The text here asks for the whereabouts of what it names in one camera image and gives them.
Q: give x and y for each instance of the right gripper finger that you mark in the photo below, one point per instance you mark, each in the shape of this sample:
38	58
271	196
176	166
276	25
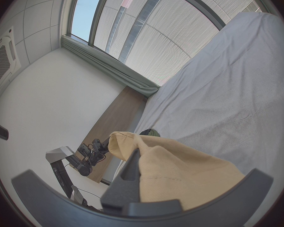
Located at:
130	188

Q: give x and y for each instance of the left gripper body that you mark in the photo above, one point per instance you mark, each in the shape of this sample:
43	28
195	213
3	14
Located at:
99	144

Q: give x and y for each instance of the tan shorts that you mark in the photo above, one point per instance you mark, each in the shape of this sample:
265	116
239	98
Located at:
179	169

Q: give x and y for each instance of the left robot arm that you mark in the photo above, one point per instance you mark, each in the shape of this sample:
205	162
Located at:
59	154

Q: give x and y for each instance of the dark blue garment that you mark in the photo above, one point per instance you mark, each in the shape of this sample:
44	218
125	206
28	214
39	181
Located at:
144	132

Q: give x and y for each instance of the green garment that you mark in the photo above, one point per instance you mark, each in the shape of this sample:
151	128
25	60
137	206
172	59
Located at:
155	133

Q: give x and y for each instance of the grey-green curtain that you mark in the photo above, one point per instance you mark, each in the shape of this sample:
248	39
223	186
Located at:
113	66

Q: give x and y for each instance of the window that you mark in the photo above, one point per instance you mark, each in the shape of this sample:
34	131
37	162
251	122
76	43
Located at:
156	32

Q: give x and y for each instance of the ceiling air conditioner vent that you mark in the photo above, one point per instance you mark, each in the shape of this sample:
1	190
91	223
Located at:
2	60

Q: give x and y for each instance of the bed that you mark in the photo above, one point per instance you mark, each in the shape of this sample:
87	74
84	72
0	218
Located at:
227	91

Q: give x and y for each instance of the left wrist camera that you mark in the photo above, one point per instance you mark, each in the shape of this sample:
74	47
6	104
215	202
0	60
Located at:
83	149

